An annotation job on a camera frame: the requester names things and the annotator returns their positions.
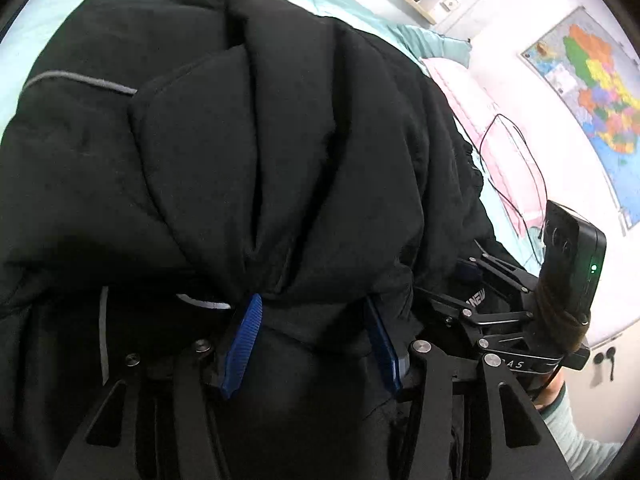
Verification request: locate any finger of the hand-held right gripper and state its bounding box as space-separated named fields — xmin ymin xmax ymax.
xmin=415 ymin=287 xmax=540 ymax=347
xmin=456 ymin=256 xmax=542 ymax=297

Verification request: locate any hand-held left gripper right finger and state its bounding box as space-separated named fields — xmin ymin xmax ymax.
xmin=364 ymin=296 xmax=573 ymax=480

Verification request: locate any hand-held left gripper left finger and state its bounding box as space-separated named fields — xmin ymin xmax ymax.
xmin=52 ymin=294 xmax=264 ymax=480

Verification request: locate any black hooded jacket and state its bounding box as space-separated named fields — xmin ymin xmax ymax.
xmin=0 ymin=0 xmax=521 ymax=480

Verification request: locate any person's right forearm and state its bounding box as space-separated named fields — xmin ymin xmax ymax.
xmin=532 ymin=370 xmax=623 ymax=480

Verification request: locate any pink pillow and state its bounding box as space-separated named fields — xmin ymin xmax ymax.
xmin=420 ymin=57 xmax=551 ymax=266

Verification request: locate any teal pillow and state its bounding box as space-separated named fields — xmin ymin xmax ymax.
xmin=395 ymin=24 xmax=473 ymax=68

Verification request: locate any black wall plug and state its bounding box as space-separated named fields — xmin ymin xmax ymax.
xmin=590 ymin=347 xmax=618 ymax=386

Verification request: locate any black cable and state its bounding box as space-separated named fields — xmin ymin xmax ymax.
xmin=477 ymin=112 xmax=551 ymax=266

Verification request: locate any colourful wall map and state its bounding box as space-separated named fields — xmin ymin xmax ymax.
xmin=520 ymin=6 xmax=640 ymax=236

